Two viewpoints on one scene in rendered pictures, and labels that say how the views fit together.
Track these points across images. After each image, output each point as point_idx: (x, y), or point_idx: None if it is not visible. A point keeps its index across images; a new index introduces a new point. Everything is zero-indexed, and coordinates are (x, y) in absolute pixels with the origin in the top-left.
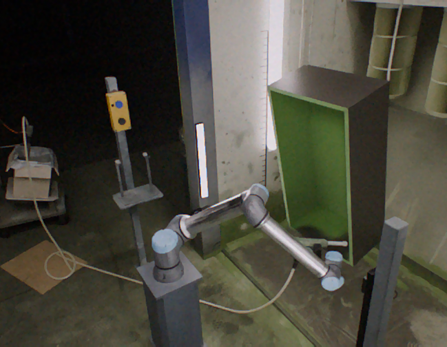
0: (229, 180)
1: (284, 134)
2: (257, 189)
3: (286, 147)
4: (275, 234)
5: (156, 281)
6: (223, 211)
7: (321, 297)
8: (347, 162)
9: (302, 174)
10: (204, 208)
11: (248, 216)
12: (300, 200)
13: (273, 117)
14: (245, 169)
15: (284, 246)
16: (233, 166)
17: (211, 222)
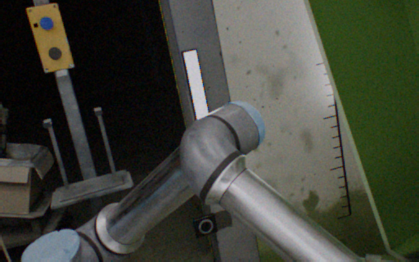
0: (267, 163)
1: (341, 33)
2: (225, 108)
3: (349, 65)
4: (258, 219)
5: None
6: (162, 175)
7: None
8: None
9: (404, 131)
10: (222, 214)
11: (184, 168)
12: (409, 191)
13: None
14: (297, 143)
15: (290, 260)
16: (271, 135)
17: (145, 209)
